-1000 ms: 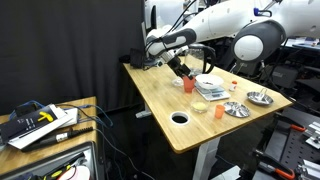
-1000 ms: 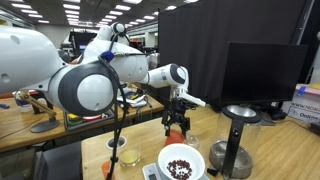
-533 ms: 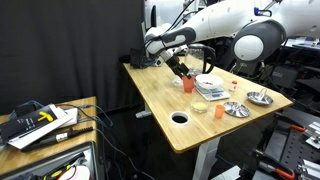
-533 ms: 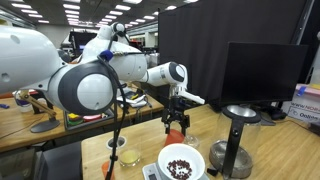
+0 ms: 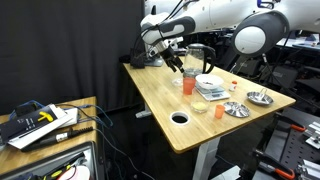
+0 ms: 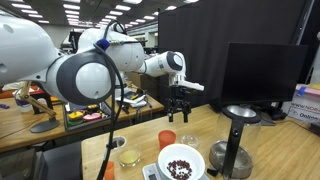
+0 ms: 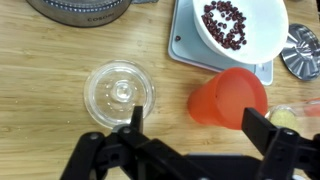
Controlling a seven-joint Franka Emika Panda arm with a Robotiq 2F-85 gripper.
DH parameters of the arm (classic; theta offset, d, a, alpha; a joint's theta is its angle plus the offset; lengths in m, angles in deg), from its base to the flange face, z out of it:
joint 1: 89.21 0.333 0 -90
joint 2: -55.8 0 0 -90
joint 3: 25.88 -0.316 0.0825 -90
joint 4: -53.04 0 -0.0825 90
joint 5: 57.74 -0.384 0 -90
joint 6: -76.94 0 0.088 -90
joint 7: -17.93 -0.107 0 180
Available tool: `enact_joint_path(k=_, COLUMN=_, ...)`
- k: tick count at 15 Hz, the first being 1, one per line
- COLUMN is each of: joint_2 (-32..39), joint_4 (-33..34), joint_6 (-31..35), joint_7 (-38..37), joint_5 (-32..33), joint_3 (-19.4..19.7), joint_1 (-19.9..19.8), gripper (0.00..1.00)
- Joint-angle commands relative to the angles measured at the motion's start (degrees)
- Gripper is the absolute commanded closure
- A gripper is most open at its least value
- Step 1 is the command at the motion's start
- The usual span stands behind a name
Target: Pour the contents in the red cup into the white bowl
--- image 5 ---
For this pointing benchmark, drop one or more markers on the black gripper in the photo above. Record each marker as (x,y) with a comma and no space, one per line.
(170,56)

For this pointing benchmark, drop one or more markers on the red plastic cup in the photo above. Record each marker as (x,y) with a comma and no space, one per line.
(189,86)

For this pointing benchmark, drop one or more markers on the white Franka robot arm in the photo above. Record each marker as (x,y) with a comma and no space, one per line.
(213,13)

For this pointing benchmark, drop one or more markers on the white bowl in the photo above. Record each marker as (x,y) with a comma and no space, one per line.
(213,79)

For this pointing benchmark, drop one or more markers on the small orange cup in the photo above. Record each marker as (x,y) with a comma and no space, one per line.
(219,112)

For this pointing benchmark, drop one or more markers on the steel bowl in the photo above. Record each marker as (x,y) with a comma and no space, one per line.
(255,99)

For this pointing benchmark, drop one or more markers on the small clear glass dish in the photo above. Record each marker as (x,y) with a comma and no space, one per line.
(176,82)

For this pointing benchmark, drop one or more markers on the dark red beans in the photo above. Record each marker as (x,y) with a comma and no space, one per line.
(208,83)

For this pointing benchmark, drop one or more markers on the black small box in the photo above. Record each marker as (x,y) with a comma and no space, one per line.
(137,60)

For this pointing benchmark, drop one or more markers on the white kitchen scale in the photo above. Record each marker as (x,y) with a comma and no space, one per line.
(213,95)

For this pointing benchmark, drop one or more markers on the black office chair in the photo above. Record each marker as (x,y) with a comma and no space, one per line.
(230,61)

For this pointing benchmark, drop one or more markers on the white desk leg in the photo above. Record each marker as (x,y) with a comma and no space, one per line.
(205,160)
(143,114)

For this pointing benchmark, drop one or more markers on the small white bottle red cap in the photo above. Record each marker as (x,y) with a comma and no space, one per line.
(233,86)

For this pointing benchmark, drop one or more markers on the round fluted steel plate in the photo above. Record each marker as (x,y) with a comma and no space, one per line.
(236,109)

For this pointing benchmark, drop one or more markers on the black curtain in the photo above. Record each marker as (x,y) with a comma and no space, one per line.
(66,50)

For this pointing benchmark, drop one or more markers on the wooden side table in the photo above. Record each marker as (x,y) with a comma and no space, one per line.
(85,138)

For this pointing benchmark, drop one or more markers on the white paper book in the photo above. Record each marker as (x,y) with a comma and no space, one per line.
(66,120)

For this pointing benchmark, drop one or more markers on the grey tool case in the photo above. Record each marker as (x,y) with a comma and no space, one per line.
(94,156)

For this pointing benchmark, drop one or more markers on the black perforated bench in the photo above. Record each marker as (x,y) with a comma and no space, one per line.
(293,150)

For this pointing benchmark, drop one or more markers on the white round disc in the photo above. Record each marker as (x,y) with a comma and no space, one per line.
(78,173)

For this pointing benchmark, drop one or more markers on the black handheld tool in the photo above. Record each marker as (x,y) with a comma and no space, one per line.
(43,141)

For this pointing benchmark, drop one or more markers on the metal block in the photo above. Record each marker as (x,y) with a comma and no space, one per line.
(310,170)
(313,140)

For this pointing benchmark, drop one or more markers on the black adapter box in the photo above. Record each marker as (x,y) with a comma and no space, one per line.
(25,109)

